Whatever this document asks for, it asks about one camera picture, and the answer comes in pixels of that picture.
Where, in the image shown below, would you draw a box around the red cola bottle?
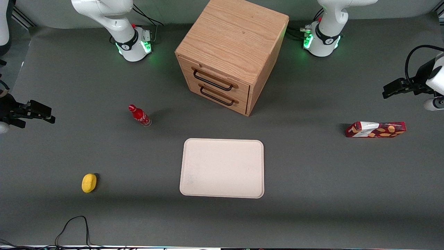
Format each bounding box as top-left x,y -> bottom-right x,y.
128,104 -> 152,127

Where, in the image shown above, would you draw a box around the yellow lemon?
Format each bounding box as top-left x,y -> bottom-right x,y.
82,173 -> 97,193

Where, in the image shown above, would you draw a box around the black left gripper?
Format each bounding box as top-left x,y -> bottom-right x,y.
383,57 -> 437,100

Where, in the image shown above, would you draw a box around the aluminium frame rail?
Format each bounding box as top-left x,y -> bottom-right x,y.
11,5 -> 37,28

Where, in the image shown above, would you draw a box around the thin black cable bundle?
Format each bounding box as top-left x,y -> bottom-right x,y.
0,239 -> 56,250

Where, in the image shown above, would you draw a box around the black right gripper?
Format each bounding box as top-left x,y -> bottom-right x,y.
0,93 -> 56,129

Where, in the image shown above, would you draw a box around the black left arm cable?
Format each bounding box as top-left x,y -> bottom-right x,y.
405,44 -> 444,87

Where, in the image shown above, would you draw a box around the black right arm base cables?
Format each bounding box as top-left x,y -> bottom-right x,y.
132,3 -> 164,43

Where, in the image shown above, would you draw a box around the red cookie box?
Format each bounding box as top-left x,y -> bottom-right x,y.
345,121 -> 407,139

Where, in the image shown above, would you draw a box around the beige rectangular tray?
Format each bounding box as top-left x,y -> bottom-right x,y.
179,138 -> 265,199

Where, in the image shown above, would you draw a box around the wooden drawer front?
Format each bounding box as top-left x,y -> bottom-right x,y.
178,56 -> 251,101
187,76 -> 249,116

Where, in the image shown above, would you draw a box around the wooden drawer cabinet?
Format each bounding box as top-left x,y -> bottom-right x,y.
174,0 -> 290,117

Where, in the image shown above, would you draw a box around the black looped cable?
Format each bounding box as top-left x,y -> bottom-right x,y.
55,216 -> 93,249

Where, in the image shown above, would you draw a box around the black metal drawer handle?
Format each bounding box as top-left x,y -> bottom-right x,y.
193,69 -> 234,92
200,86 -> 235,106

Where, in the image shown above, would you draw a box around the black arm base cables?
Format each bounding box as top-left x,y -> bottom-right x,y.
132,3 -> 164,43
287,9 -> 324,41

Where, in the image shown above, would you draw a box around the black left arm base cables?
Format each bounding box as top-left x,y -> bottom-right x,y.
287,9 -> 324,41

